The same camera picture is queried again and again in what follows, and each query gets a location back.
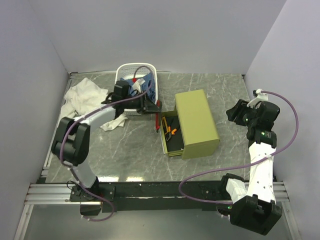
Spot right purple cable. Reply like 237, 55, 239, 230
178, 90, 299, 206

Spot white cloth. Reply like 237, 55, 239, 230
59, 77, 127, 131

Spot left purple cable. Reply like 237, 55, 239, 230
59, 64, 154, 223

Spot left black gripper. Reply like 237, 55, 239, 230
123, 90, 161, 115

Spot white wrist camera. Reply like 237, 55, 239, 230
246, 88, 269, 108
132, 78, 146, 93

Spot olive green metal drawer box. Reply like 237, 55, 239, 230
175, 89, 220, 160

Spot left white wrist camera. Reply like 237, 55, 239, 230
132, 78, 146, 93

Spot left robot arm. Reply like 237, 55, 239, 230
51, 80, 162, 201

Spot orange handled pliers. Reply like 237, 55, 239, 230
165, 118, 178, 142

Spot white plastic perforated basket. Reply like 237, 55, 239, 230
114, 62, 159, 104

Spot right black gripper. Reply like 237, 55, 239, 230
225, 99, 260, 128

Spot aluminium frame rail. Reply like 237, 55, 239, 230
24, 182, 290, 205

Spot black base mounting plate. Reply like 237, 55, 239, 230
68, 181, 249, 217

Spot purple cable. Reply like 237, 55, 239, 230
59, 64, 154, 223
178, 90, 299, 206

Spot blue checkered cloth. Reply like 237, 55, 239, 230
120, 73, 157, 103

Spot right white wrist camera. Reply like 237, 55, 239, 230
246, 88, 269, 108

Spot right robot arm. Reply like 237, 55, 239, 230
218, 99, 282, 236

